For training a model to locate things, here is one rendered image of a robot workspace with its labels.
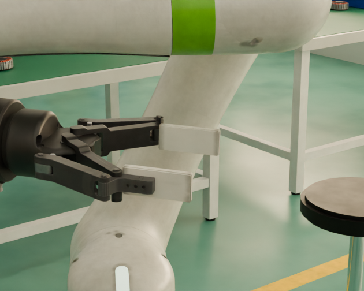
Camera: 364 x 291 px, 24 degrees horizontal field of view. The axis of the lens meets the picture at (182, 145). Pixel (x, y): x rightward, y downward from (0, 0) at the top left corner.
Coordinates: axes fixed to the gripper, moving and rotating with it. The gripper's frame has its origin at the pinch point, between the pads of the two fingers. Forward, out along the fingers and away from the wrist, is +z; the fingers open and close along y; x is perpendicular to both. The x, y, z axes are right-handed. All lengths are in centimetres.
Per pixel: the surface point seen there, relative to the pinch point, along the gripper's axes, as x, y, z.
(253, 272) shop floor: -121, -202, -19
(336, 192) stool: -62, -148, 10
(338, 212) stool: -62, -133, 12
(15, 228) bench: -104, -177, -105
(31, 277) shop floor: -124, -178, -99
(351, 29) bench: -48, -316, 4
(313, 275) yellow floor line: -120, -205, 3
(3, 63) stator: -47, -195, -116
